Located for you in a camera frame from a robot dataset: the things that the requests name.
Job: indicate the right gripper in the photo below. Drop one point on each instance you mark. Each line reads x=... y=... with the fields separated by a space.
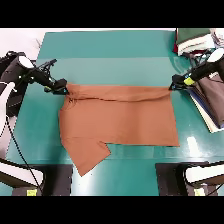
x=177 y=82

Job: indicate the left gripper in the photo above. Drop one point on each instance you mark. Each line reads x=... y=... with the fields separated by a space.
x=58 y=86

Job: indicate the orange T-shirt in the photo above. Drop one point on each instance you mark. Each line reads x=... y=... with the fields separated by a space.
x=126 y=116

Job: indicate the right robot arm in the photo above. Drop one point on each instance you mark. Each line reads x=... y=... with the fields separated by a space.
x=208 y=65

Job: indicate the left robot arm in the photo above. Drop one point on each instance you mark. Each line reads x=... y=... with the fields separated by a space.
x=16 y=71

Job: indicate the blue garment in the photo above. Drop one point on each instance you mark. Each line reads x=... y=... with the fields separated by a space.
x=203 y=106

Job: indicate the brown garment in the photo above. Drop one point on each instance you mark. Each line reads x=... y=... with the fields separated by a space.
x=213 y=96

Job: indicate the green garment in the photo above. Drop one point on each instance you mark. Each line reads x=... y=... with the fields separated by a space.
x=191 y=34

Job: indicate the black mounting plate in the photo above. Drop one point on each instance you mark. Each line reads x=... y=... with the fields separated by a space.
x=60 y=180
x=168 y=180

